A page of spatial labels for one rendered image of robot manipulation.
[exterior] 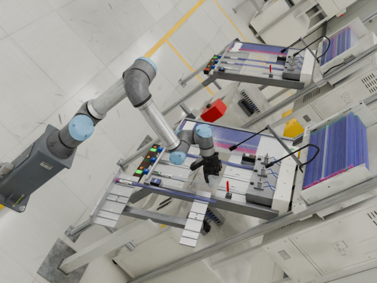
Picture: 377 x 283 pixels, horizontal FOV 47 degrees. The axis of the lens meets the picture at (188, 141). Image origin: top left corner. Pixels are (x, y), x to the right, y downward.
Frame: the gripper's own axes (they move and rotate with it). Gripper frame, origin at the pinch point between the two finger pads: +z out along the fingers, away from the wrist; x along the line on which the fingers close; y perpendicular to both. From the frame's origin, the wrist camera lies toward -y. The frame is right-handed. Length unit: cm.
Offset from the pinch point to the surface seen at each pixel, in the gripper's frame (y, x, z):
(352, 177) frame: 70, -12, -17
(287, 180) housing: 39.3, 8.2, 1.4
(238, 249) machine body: 3, 20, 67
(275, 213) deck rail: 35.0, -10.1, 7.8
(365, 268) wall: 83, 93, 152
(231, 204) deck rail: 13.7, -10.1, 4.2
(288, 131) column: -2, 305, 150
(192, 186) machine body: -23.5, 29.8, 25.5
